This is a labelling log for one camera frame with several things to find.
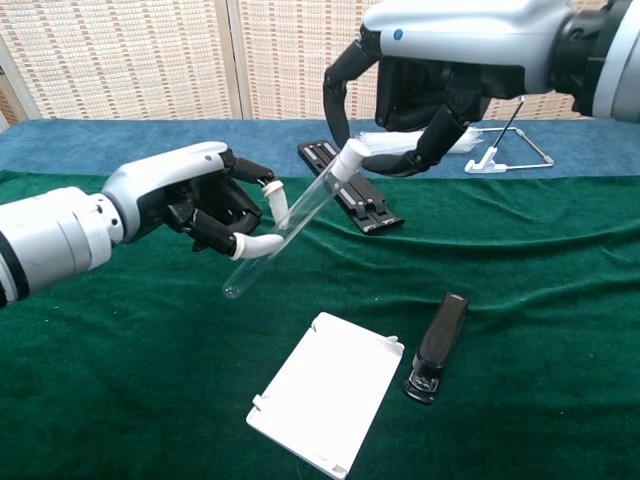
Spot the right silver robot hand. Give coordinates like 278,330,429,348
322,0,576,179

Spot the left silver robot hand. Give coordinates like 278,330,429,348
101,141,290,261

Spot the clear glass test tube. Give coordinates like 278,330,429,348
221,159,354,300

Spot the small white cap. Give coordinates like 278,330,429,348
332,138,370,180

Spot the blue table cloth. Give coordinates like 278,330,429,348
0,118,640,182

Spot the bundle of clear plastic straws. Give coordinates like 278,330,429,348
357,127,485,156

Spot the woven bamboo folding screen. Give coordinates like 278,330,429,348
0,0,640,132

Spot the green velvet cloth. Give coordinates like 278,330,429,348
0,169,640,480

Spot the black folding laptop stand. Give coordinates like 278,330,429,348
296,140,406,235

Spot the white flat plastic board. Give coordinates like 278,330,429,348
245,311,406,477

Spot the black stapler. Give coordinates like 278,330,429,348
403,292,470,405

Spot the white wire frame stand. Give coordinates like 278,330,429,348
463,97,555,175

